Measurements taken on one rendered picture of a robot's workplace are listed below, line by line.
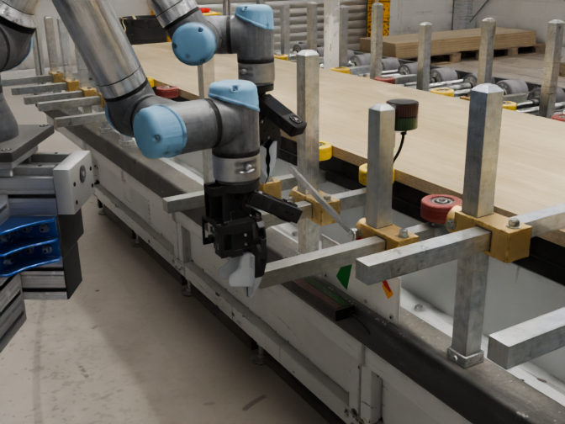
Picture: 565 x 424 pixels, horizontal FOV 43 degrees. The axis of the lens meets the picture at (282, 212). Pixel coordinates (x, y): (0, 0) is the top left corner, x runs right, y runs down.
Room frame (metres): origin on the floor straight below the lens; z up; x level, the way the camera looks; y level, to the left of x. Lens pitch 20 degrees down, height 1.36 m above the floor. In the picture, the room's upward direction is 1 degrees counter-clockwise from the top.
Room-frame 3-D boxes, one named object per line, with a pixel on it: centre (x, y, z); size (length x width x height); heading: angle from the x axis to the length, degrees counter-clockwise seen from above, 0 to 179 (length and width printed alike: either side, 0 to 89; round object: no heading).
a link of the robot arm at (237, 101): (1.08, 0.07, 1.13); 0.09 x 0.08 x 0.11; 127
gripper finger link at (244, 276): (1.07, 0.07, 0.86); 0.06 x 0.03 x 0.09; 120
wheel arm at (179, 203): (1.66, 0.08, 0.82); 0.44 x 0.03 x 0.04; 120
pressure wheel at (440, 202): (1.31, -0.31, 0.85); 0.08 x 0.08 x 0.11
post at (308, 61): (1.50, -0.06, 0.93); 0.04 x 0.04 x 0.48; 30
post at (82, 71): (3.01, 0.83, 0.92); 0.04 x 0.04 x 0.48; 30
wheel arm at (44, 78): (3.38, 1.09, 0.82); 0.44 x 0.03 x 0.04; 120
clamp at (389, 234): (1.26, -0.20, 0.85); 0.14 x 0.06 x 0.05; 30
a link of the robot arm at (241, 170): (1.08, 0.07, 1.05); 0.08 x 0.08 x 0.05
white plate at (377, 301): (1.29, -0.15, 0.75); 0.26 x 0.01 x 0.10; 30
